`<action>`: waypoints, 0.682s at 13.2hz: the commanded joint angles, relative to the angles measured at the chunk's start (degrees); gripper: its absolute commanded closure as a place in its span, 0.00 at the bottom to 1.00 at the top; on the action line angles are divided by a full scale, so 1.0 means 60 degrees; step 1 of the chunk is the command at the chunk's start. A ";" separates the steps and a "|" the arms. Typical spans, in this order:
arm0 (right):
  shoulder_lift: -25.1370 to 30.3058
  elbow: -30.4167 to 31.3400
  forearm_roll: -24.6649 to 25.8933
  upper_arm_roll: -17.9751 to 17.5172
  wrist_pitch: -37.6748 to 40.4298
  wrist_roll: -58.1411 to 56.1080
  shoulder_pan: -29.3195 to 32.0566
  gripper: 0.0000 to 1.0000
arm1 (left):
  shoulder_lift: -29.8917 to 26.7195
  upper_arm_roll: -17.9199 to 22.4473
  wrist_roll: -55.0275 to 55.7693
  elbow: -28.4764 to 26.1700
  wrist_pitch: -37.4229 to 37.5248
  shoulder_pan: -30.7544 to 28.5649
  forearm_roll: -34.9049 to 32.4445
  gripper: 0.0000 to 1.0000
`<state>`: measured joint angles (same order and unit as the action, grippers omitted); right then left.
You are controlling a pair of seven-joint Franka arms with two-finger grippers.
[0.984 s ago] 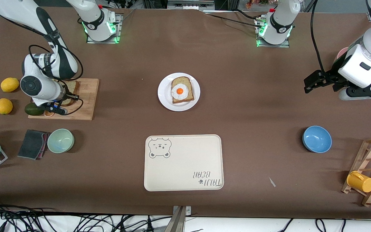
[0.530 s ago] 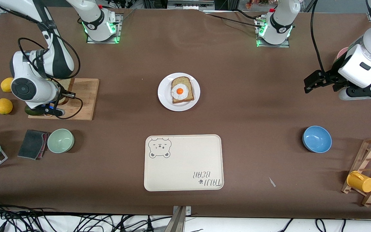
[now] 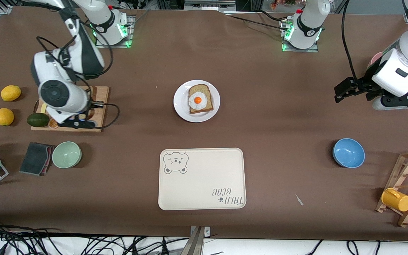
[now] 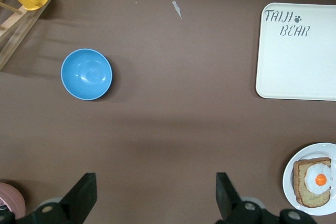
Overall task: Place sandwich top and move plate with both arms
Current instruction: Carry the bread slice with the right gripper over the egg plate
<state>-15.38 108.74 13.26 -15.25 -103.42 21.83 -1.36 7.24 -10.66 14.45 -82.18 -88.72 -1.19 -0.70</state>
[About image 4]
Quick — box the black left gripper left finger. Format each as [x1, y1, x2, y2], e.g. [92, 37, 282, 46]
[19, 173, 97, 224]

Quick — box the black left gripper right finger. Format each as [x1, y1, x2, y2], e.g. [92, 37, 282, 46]
[215, 172, 280, 224]

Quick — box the white round plate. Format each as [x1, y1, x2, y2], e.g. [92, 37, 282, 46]
[282, 142, 336, 216]

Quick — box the pink bowl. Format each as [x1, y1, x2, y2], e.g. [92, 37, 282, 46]
[0, 182, 26, 218]

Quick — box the brown bread slice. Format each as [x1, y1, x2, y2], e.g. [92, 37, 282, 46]
[292, 157, 332, 208]

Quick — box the fried egg toy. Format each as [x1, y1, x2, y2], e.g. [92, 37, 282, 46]
[303, 163, 334, 195]

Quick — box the blue bowl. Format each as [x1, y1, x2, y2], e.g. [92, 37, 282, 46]
[60, 48, 113, 101]

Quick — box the cream bear print tray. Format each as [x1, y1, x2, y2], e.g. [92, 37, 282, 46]
[255, 2, 336, 101]

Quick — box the wooden mug rack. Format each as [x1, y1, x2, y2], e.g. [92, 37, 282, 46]
[0, 0, 61, 71]

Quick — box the grey paper scrap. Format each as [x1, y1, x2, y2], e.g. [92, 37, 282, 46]
[172, 0, 183, 20]

